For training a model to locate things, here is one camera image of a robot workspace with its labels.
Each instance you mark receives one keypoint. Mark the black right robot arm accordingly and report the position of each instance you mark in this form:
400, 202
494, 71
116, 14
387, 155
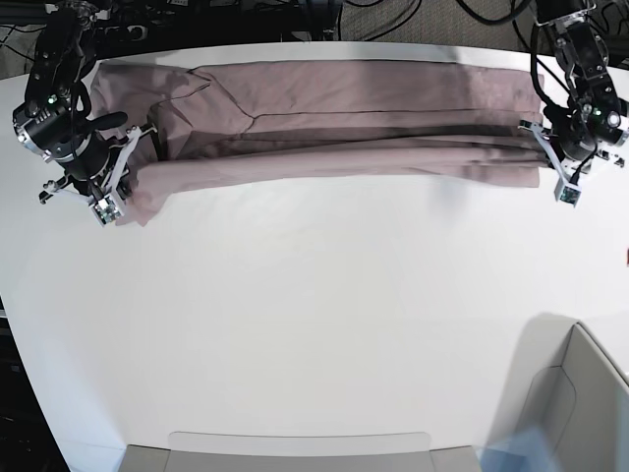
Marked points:
65, 53

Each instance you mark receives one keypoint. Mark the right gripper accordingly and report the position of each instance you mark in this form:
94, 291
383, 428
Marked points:
62, 133

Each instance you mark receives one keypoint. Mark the blue cloth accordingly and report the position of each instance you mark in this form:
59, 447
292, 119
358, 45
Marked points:
526, 451

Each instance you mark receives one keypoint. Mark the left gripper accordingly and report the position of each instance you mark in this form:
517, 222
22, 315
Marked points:
587, 136

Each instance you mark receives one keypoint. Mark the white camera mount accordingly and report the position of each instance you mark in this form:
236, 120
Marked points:
98, 175
564, 190

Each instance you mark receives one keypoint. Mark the grey bin right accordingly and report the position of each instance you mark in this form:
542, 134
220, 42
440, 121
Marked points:
581, 405

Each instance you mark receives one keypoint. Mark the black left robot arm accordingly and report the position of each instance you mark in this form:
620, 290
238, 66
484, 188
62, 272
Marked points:
580, 53

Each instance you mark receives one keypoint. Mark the mauve T-shirt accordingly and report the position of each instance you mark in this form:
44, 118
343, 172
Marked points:
228, 125

